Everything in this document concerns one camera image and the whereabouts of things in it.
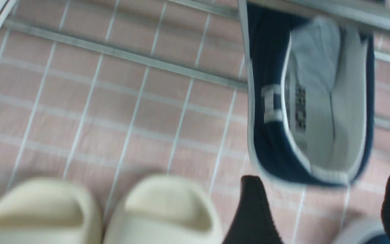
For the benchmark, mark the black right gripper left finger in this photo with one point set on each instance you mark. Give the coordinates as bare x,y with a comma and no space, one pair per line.
253,222

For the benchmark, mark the navy slip-on shoe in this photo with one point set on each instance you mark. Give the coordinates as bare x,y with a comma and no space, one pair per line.
363,231
311,89

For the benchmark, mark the metal shoe rack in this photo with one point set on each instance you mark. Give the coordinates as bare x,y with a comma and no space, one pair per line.
367,16

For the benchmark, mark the cream foam slide, right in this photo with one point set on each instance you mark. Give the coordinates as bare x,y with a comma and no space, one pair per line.
165,209

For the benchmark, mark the cream foam slide, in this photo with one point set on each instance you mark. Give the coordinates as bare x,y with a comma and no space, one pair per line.
50,211
165,209

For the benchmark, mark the pink checkered tablecloth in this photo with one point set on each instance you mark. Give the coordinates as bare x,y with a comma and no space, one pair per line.
105,122

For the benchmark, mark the cream foam slide, left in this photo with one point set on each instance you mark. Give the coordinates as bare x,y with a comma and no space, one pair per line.
50,211

